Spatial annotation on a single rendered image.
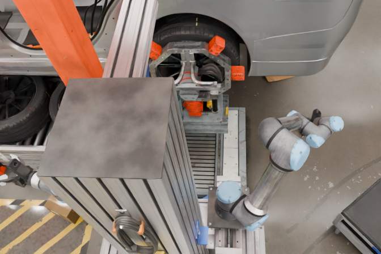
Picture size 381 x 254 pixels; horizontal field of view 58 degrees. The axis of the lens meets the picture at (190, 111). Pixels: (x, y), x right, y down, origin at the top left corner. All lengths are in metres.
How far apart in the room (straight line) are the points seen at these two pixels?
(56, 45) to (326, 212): 2.18
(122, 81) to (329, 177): 2.38
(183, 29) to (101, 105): 1.46
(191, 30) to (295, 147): 1.07
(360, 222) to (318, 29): 1.24
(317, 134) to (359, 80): 1.86
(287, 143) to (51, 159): 0.94
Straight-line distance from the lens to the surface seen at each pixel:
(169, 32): 2.20
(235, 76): 2.31
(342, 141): 3.16
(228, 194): 1.68
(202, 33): 2.16
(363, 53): 3.87
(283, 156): 1.42
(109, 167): 0.69
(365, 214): 2.56
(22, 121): 3.00
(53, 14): 1.56
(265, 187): 1.55
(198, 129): 2.91
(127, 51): 0.86
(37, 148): 2.92
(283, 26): 2.15
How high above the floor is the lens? 2.62
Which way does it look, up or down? 55 degrees down
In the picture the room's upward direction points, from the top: 9 degrees counter-clockwise
